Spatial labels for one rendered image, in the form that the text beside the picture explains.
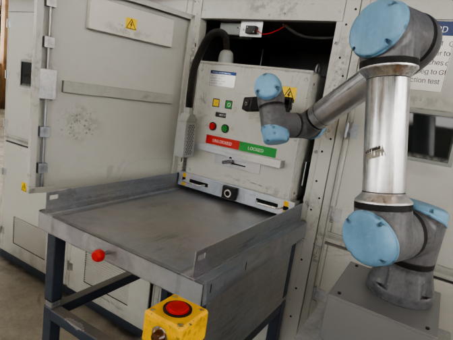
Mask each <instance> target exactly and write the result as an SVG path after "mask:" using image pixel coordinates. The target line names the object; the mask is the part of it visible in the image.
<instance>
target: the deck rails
mask: <svg viewBox="0 0 453 340"><path fill-rule="evenodd" d="M178 179H179V172H178V173H169V174H164V175H155V176H150V177H141V178H136V179H127V180H123V181H114V182H109V183H100V184H95V185H90V186H81V187H76V188H67V189H62V190H53V191H48V192H46V205H45V212H44V214H47V215H49V216H51V217H55V216H59V215H64V214H68V213H74V212H78V211H81V210H88V209H91V208H97V207H101V206H106V205H110V204H116V203H120V202H126V201H129V200H135V199H139V198H145V197H149V196H155V195H158V194H164V193H168V192H174V191H177V190H183V189H187V188H189V187H186V186H182V185H180V184H178ZM56 194H58V198H56V199H52V200H50V196H51V195H56ZM302 204H303V203H301V204H298V205H296V206H294V207H292V208H290V209H288V210H286V211H283V212H281V213H279V214H277V215H274V216H273V217H270V218H268V219H266V220H264V221H261V222H259V223H257V224H255V225H252V226H251V227H248V228H246V229H244V230H242V231H239V232H237V233H235V234H232V235H230V236H228V237H226V238H224V239H222V240H220V241H217V242H215V243H213V244H210V245H209V246H206V247H205V248H202V249H200V250H198V251H195V258H194V264H193V267H192V268H190V269H188V270H186V271H184V272H182V273H181V275H183V276H185V277H187V278H189V279H192V280H194V281H195V280H196V279H199V278H200V277H202V276H204V275H206V274H207V273H209V272H211V271H213V270H214V269H216V268H218V267H220V266H222V265H223V264H225V263H227V262H228V261H230V260H232V259H234V258H236V257H238V256H239V255H241V254H243V253H245V252H246V251H248V250H250V249H252V248H254V247H256V246H257V245H259V244H261V243H262V242H264V241H266V240H267V239H270V238H271V237H273V236H275V235H277V234H278V233H280V232H282V231H284V230H285V229H288V228H289V227H291V226H293V225H294V224H296V223H298V222H299V221H301V220H299V219H300V215H301V208H302ZM201 254H204V257H203V258H202V259H200V260H198V256H199V255H201Z"/></svg>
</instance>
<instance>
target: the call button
mask: <svg viewBox="0 0 453 340"><path fill-rule="evenodd" d="M166 309H167V311H168V312H170V313H171V314H175V315H183V314H186V313H188V312H189V306H188V305H187V304H186V303H185V302H181V301H173V302H170V303H168V304H167V306H166Z"/></svg>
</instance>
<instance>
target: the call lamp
mask: <svg viewBox="0 0 453 340"><path fill-rule="evenodd" d="M151 340H168V335H167V332H166V331H165V330H164V328H162V327H161V326H155V327H153V329H152V334H151Z"/></svg>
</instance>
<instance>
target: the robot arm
mask: <svg viewBox="0 0 453 340"><path fill-rule="evenodd" d="M442 37H443V36H442V29H441V26H440V25H439V23H438V21H437V20H436V19H435V18H434V17H432V16H431V15H429V14H428V13H424V12H422V11H419V10H417V9H415V8H412V7H410V6H408V5H407V4H406V3H404V2H402V1H395V0H377V1H374V2H373V3H370V4H369V5H368V6H366V7H365V8H364V9H363V10H362V11H361V13H360V14H359V16H357V17H356V18H355V21H354V22H353V25H352V26H351V30H350V34H349V44H350V46H351V49H352V50H353V51H354V53H355V54H356V55H357V56H358V57H359V71H358V72H357V73H355V74H354V75H353V76H351V77H350V78H349V79H348V80H346V81H345V82H343V83H342V84H341V85H340V86H338V87H336V88H335V89H334V90H333V91H331V92H330V93H328V94H327V95H326V96H325V97H323V98H322V99H320V100H319V101H318V102H316V103H315V104H314V105H312V106H311V107H310V108H308V109H307V110H306V111H304V112H302V113H291V112H290V110H292V106H293V104H292V103H294V101H293V98H292V97H287V96H284V92H283V89H282V83H281V81H280V80H279V79H278V77H277V76H276V75H274V74H271V73H264V74H262V75H260V76H259V77H258V78H257V79H256V81H255V83H254V91H255V94H256V96H253V97H245V98H244V100H243V105H242V110H244V111H247V112H259V113H260V123H261V132H262V136H263V140H264V143H265V144H267V145H279V144H284V143H286V142H288V141H289V138H304V139H308V140H310V139H316V138H319V137H320V136H322V134H323V133H324V132H325V129H326V127H327V126H328V125H330V124H331V123H333V122H335V121H336V120H337V119H339V118H341V117H342V116H343V115H346V114H347V113H348V112H350V111H352V110H353V109H354V108H356V107H358V106H359V105H361V104H362V103H364V102H365V129H364V148H363V183H362V191H361V193H360V194H359V195H358V196H357V197H356V198H355V200H354V212H352V213H351V214H350V215H349V216H348V218H346V219H345V220H344V223H343V226H342V238H343V241H344V244H345V246H346V248H347V250H348V251H349V252H350V253H351V254H352V256H353V257H354V258H355V259H356V260H358V261H359V262H360V263H362V264H365V265H367V266H372V268H371V270H370V271H369V273H368V276H367V280H366V284H367V286H368V288H369V289H370V290H371V291H372V292H373V293H374V294H376V295H377V296H378V297H380V298H382V299H383V300H385V301H387V302H389V303H391V304H394V305H396V306H400V307H402V308H407V309H411V310H426V309H429V308H430V307H432V304H433V301H434V297H435V291H434V282H433V270H434V268H435V264H436V261H437V258H438V254H439V252H440V248H441V245H442V242H443V238H444V235H445V232H446V229H447V228H448V220H449V214H448V212H447V211H445V210H444V209H442V208H440V207H437V206H434V205H432V204H428V203H426V202H422V201H420V200H415V199H412V198H409V197H408V196H407V195H406V167H407V151H408V135H409V107H410V91H411V77H412V76H414V75H415V74H416V73H418V72H419V71H421V70H422V69H423V68H424V67H426V66H427V65H428V64H429V63H431V61H432V60H433V59H434V58H435V56H436V55H437V54H438V52H439V50H440V47H441V45H442Z"/></svg>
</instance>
